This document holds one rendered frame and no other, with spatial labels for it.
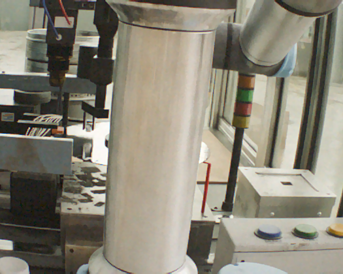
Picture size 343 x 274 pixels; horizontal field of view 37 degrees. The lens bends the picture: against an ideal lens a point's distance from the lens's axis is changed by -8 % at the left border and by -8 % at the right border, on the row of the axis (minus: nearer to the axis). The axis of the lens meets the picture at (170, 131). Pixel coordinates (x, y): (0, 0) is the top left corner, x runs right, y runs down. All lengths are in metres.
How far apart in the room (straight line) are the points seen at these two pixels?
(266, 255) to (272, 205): 0.22
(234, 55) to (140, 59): 0.37
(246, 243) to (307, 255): 0.12
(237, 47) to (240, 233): 0.30
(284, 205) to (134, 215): 0.64
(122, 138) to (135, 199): 0.06
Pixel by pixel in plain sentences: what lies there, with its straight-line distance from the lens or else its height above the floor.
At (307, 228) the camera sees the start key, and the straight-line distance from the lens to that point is 0.94.
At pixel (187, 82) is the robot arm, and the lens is 0.45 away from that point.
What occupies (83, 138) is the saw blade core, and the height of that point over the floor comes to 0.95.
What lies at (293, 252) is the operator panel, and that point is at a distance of 0.91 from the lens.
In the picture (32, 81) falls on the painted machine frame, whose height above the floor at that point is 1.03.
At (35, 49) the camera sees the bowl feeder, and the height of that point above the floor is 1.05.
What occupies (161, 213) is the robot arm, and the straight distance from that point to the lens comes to 0.49.
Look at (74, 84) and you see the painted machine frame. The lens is 1.32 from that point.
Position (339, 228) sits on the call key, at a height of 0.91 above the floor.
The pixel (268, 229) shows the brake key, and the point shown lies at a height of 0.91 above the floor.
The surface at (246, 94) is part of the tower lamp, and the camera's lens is 1.29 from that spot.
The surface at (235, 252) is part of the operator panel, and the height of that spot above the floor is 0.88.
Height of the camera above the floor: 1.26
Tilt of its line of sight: 14 degrees down
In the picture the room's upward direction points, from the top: 6 degrees clockwise
